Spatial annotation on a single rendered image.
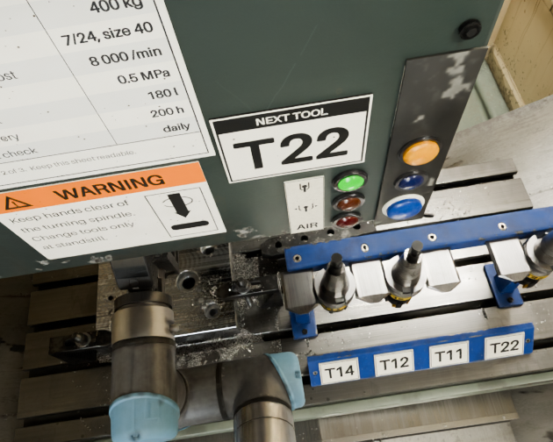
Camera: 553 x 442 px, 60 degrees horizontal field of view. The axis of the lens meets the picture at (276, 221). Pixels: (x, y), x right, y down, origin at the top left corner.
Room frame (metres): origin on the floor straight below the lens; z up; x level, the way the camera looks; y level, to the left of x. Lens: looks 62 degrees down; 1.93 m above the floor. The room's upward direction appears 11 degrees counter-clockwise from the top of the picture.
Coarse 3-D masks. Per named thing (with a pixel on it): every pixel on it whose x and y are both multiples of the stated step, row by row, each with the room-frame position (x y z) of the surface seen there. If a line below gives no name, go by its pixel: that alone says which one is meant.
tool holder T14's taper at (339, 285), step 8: (328, 264) 0.26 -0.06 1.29; (328, 272) 0.25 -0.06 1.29; (344, 272) 0.24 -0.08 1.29; (328, 280) 0.24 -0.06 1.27; (336, 280) 0.24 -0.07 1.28; (344, 280) 0.24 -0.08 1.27; (328, 288) 0.24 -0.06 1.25; (336, 288) 0.23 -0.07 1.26; (344, 288) 0.23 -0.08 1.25; (336, 296) 0.23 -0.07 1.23
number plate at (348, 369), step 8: (336, 360) 0.19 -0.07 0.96; (344, 360) 0.19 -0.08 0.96; (352, 360) 0.18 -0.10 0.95; (320, 368) 0.18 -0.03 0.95; (328, 368) 0.18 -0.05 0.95; (336, 368) 0.18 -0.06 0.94; (344, 368) 0.17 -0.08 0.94; (352, 368) 0.17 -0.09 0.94; (320, 376) 0.17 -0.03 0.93; (328, 376) 0.17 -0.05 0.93; (336, 376) 0.16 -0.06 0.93; (344, 376) 0.16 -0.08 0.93; (352, 376) 0.16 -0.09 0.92
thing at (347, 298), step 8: (320, 272) 0.27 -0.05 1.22; (320, 280) 0.26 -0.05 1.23; (352, 280) 0.25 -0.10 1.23; (320, 288) 0.25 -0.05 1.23; (352, 288) 0.24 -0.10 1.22; (320, 296) 0.23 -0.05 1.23; (328, 296) 0.23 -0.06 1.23; (344, 296) 0.23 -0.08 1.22; (352, 296) 0.23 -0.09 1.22; (328, 304) 0.22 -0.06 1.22
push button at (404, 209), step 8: (400, 200) 0.19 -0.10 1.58; (408, 200) 0.18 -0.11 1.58; (416, 200) 0.18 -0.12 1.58; (392, 208) 0.18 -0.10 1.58; (400, 208) 0.18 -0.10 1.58; (408, 208) 0.18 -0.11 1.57; (416, 208) 0.18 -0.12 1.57; (392, 216) 0.18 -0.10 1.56; (400, 216) 0.18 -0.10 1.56; (408, 216) 0.18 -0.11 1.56
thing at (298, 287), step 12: (288, 276) 0.28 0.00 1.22; (300, 276) 0.28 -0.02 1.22; (312, 276) 0.27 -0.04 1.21; (288, 288) 0.26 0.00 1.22; (300, 288) 0.26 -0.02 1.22; (312, 288) 0.25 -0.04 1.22; (288, 300) 0.24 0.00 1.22; (300, 300) 0.24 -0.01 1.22; (312, 300) 0.23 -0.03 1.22; (300, 312) 0.22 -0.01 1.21
